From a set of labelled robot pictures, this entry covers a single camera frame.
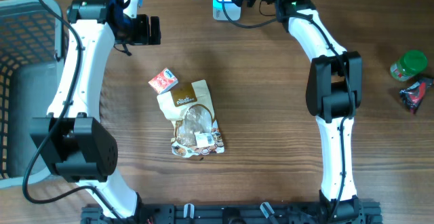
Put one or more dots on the black orange hex wrench pack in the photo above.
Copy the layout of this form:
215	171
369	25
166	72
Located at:
412	96

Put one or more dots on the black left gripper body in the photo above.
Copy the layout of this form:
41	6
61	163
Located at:
137	30

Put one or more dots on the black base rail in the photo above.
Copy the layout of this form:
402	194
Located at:
237	214

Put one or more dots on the white barcode scanner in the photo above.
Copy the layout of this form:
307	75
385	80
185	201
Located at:
232	10

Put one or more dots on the red tissue pack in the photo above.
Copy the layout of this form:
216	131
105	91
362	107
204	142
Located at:
164	81

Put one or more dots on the dark grey plastic basket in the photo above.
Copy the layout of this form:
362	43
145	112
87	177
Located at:
33	49

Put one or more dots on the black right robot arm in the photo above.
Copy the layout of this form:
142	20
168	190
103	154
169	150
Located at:
333	94

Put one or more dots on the green lid jar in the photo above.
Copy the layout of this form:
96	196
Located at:
409	65

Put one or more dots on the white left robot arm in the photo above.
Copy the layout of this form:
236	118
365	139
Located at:
71	139

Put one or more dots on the beige nut snack pouch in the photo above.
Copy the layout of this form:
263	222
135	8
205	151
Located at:
190	110

